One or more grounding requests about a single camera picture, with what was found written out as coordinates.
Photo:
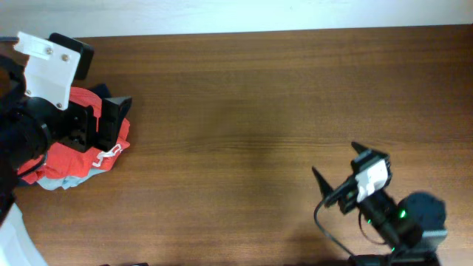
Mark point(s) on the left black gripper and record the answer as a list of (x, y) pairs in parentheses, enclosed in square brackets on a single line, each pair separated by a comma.
[(86, 136)]

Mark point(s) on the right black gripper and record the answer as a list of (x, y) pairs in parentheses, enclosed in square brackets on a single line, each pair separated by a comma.
[(346, 193)]

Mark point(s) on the red soccer t-shirt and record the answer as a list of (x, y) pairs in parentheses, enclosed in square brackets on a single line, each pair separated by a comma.
[(63, 161)]

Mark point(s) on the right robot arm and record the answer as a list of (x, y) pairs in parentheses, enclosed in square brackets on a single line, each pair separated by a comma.
[(412, 228)]

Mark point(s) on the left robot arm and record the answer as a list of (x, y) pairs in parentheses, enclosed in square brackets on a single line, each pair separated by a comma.
[(29, 127)]

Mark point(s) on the folded navy garment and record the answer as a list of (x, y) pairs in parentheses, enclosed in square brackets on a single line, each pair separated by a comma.
[(101, 90)]

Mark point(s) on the folded red McKinney t-shirt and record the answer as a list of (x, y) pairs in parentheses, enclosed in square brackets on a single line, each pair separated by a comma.
[(106, 159)]

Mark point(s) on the folded light grey garment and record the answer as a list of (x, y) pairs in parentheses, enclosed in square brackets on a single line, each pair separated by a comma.
[(67, 182)]

